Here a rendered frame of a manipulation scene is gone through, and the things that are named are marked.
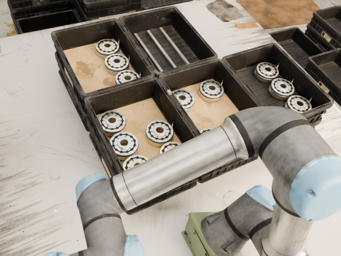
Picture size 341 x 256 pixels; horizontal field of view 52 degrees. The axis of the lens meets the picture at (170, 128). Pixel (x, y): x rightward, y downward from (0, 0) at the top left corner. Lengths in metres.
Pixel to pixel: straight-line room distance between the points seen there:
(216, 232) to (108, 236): 0.50
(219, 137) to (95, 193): 0.27
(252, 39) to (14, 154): 1.36
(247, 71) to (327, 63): 1.11
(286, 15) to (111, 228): 3.29
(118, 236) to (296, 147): 0.36
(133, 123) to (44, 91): 0.50
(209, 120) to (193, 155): 0.72
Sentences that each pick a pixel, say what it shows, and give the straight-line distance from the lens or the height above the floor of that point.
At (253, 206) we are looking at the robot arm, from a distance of 1.05.
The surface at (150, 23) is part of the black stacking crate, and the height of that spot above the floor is 0.87.
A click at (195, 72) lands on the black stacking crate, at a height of 0.90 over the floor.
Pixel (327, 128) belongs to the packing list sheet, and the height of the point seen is 0.70.
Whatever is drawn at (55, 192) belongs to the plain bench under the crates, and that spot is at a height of 0.70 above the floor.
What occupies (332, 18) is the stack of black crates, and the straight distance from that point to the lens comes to 3.18.
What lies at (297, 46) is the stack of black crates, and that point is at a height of 0.27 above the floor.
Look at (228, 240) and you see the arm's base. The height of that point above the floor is 0.89.
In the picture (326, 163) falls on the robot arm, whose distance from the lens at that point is 0.64.
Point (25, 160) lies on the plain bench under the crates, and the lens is 1.45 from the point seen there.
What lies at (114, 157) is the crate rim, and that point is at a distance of 1.14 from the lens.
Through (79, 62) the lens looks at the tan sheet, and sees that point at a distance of 1.59.
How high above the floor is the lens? 1.89
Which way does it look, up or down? 52 degrees down
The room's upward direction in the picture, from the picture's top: 10 degrees clockwise
